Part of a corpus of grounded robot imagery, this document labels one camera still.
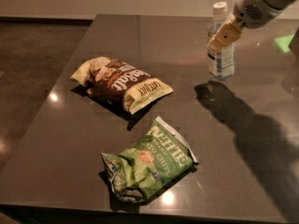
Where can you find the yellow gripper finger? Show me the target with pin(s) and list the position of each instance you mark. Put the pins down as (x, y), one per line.
(227, 34)

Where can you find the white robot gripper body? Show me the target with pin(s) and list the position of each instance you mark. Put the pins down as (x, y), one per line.
(249, 10)

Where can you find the clear blue plastic water bottle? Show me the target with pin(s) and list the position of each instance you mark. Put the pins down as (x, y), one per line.
(221, 64)

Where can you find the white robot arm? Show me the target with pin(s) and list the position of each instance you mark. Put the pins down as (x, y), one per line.
(250, 14)

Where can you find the brown sea salt chip bag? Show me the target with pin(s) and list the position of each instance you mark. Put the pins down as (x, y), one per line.
(120, 84)

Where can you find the green kettle chips bag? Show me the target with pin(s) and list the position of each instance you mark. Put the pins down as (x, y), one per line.
(159, 156)

